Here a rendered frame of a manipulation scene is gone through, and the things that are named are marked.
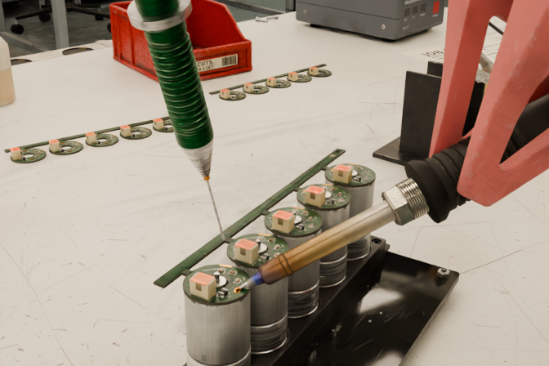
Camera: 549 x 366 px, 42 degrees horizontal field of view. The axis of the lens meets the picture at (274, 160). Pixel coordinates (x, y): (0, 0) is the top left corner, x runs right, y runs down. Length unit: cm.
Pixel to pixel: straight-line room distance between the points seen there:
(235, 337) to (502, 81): 13
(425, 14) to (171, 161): 46
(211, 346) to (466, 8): 15
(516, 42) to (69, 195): 32
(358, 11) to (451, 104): 60
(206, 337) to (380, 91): 45
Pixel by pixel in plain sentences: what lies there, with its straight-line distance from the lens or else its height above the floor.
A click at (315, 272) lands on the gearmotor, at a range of 31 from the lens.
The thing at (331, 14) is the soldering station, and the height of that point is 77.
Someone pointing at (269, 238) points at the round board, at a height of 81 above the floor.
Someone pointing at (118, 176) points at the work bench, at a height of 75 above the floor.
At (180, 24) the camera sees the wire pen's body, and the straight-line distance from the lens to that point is 18.
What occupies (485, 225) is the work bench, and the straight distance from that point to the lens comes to 45.
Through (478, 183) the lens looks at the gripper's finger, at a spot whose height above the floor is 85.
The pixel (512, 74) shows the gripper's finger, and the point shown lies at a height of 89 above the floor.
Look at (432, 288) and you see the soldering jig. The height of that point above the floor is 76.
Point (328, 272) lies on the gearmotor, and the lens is 33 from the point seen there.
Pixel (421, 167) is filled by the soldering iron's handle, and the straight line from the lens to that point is 25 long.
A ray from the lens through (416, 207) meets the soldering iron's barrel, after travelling 26.
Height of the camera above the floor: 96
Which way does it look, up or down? 24 degrees down
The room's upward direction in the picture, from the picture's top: 1 degrees clockwise
